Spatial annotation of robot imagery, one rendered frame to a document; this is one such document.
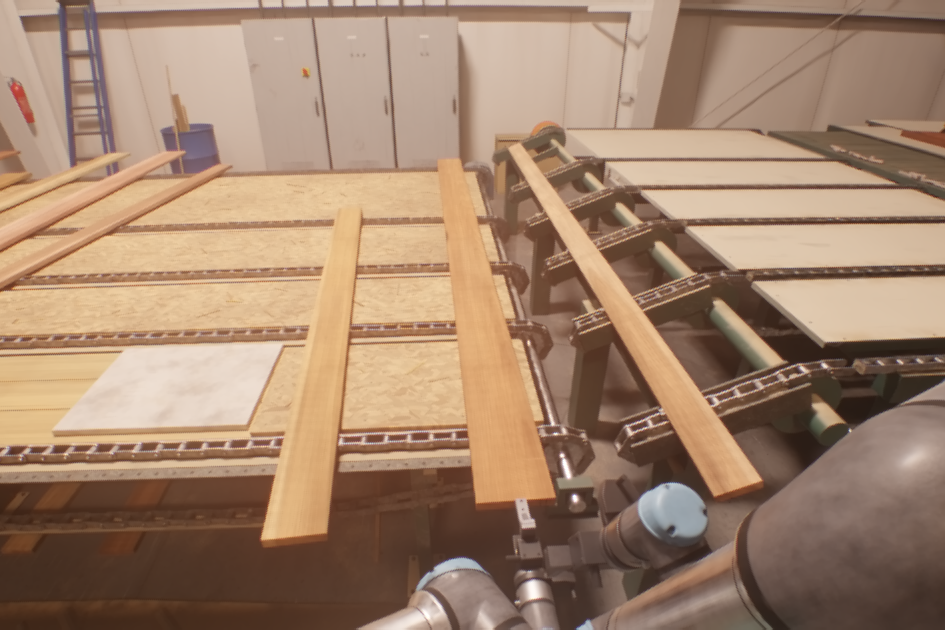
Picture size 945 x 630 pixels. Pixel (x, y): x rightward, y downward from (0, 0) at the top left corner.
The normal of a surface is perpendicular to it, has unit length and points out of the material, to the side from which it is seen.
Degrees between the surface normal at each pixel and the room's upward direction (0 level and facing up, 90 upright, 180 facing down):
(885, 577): 68
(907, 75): 86
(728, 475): 22
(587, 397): 90
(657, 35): 99
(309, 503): 0
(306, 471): 0
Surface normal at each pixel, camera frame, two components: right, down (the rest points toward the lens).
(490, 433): 0.00, -0.87
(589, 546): 0.18, -0.60
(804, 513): -0.86, -0.48
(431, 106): 0.07, 0.50
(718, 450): -0.37, -0.79
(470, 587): 0.19, -0.94
